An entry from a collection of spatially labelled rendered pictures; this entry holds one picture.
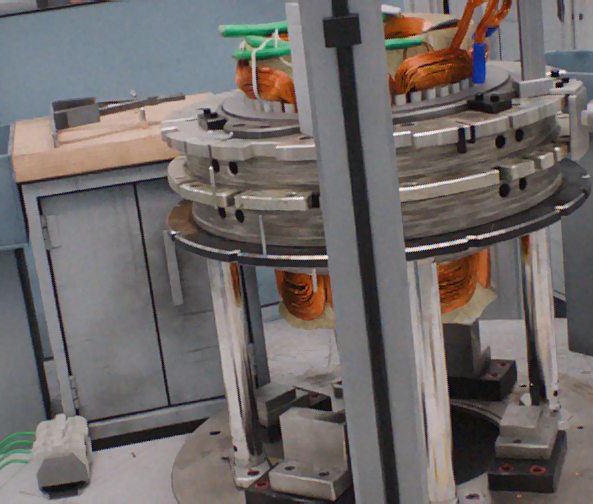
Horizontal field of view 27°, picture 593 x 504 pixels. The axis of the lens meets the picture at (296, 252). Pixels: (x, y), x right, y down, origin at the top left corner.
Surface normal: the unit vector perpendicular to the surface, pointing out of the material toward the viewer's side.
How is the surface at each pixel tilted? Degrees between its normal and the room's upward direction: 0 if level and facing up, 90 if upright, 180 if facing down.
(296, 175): 90
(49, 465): 90
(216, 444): 0
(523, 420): 0
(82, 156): 90
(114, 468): 0
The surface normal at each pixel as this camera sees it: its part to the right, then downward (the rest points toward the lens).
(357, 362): -0.04, 0.29
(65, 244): 0.20, 0.26
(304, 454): -0.51, 0.30
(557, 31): -0.92, 0.21
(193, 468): -0.11, -0.95
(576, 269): -0.77, 0.27
